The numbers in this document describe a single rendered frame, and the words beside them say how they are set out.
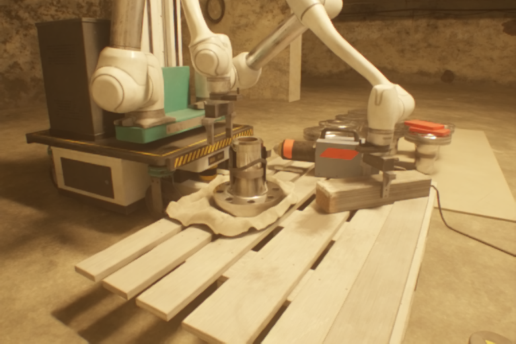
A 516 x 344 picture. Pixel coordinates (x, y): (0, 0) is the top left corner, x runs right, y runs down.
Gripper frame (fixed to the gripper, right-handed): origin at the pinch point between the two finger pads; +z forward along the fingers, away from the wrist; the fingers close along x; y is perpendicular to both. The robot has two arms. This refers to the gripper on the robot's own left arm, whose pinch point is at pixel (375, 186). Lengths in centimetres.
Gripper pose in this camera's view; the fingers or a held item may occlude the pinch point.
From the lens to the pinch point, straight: 138.6
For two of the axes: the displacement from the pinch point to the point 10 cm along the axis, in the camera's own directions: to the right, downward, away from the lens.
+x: -2.9, -2.5, 9.2
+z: 0.0, 9.6, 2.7
